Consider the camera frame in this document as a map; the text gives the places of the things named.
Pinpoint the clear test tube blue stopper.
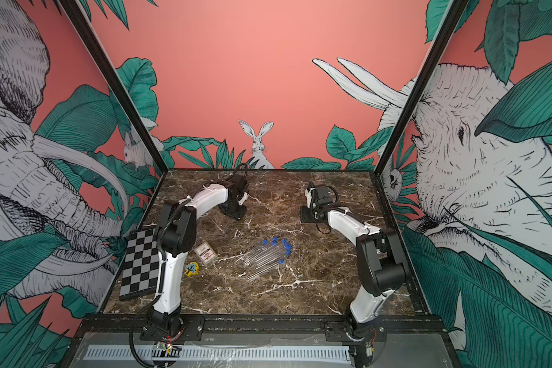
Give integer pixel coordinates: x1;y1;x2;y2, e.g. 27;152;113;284
248;238;291;269
247;259;285;282
243;239;269;265
248;237;278;265
248;248;291;279
248;243;292;271

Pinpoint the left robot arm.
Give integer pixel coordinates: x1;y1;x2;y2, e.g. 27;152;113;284
147;173;248;332

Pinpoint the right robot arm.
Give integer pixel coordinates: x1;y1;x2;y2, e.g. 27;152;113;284
300;182;409;324

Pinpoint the yellow blue small toy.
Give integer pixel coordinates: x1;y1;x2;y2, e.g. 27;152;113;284
184;262;199;278

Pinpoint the checkerboard calibration board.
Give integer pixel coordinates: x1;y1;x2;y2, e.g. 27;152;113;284
119;227;159;301

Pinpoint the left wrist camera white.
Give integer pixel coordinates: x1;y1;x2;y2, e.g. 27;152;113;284
238;192;248;205

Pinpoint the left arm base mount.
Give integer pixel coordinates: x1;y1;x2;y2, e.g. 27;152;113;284
140;314;205;342

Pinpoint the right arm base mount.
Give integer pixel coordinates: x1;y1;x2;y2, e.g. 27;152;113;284
322;316;387;343

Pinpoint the white slotted cable duct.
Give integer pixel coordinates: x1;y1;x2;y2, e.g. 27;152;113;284
82;344;353;363

